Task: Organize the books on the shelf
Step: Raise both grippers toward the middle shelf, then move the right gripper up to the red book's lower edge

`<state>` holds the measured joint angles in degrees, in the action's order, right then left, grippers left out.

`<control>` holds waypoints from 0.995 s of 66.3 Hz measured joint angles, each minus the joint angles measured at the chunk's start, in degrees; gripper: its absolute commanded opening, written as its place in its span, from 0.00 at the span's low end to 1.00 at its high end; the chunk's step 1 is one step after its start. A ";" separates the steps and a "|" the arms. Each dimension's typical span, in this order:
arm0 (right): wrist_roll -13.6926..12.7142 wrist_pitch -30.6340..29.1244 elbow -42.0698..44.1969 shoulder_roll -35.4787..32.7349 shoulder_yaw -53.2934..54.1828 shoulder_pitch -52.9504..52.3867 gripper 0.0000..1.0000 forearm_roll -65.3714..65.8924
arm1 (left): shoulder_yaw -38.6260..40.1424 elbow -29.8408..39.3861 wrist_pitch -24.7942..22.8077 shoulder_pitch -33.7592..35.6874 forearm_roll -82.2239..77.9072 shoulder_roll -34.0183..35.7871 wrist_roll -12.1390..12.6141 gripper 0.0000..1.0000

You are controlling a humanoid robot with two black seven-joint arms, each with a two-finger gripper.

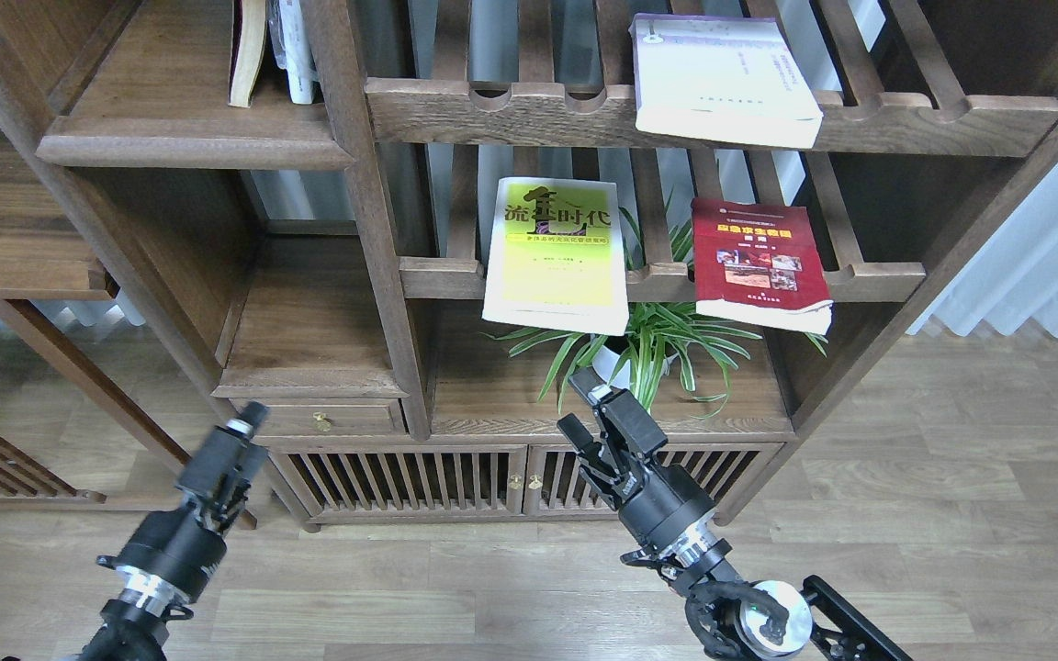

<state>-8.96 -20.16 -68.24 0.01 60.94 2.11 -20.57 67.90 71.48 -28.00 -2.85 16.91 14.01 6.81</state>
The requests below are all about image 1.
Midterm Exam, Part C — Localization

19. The red cover book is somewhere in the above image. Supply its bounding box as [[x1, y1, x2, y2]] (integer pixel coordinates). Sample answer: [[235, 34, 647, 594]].
[[692, 197, 834, 334]]

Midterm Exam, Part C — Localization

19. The yellow green cover book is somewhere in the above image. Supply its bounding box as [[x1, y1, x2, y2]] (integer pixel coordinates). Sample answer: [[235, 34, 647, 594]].
[[482, 177, 630, 336]]

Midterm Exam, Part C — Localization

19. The upright cream paged book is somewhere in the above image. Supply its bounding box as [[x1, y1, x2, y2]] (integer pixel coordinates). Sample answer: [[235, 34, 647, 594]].
[[229, 0, 267, 108]]

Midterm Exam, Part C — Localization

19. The white purple cover book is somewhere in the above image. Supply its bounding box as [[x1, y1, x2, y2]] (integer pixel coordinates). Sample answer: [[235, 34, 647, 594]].
[[631, 13, 823, 150]]

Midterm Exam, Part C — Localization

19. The dark wooden bookshelf unit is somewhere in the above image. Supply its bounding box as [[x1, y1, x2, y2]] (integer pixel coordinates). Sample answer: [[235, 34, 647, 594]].
[[0, 1, 1058, 527]]

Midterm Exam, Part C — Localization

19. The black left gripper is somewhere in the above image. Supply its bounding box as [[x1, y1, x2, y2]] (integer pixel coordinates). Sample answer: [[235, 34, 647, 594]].
[[96, 401, 269, 621]]

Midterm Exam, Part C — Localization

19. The white plant pot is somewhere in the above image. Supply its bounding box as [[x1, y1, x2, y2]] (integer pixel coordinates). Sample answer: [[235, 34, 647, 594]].
[[591, 334, 677, 400]]

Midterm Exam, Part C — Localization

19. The upright white book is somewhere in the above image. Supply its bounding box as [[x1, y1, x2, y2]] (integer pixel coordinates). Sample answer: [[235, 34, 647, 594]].
[[274, 1, 320, 105]]

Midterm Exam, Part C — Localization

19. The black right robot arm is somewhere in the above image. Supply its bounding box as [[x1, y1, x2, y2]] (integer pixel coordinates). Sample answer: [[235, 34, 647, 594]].
[[558, 368, 906, 660]]

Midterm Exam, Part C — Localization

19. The brass drawer knob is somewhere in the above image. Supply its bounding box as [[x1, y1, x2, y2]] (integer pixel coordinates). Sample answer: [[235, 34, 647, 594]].
[[312, 411, 332, 432]]

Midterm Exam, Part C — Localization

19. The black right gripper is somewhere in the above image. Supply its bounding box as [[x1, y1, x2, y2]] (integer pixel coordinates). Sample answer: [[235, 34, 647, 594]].
[[557, 367, 718, 567]]

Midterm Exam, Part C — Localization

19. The green spider plant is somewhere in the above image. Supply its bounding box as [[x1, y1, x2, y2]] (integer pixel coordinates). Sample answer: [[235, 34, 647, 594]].
[[501, 206, 827, 409]]

